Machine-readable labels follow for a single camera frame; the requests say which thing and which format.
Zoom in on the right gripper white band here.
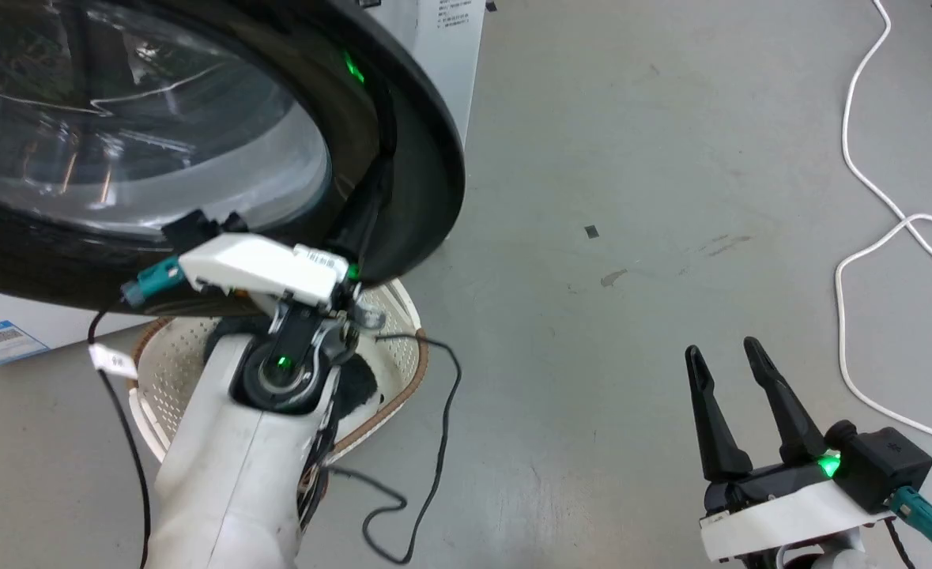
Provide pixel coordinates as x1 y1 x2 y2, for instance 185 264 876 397
685 337 895 563

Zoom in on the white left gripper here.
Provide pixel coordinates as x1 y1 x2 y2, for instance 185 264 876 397
178 153 394 355

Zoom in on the black round washing machine door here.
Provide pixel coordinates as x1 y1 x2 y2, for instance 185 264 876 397
0 0 466 315

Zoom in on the white washing machine body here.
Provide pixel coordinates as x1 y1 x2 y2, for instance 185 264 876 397
0 0 487 369

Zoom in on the white perforated laundry basket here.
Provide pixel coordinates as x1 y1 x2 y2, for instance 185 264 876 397
128 278 430 465

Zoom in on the white floor cable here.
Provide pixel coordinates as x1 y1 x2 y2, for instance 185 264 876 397
834 0 932 443

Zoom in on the thin black loose cable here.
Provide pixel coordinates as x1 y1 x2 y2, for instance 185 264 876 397
325 330 463 565

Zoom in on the black cable with teal plug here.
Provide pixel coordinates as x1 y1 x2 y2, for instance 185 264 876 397
87 256 187 569

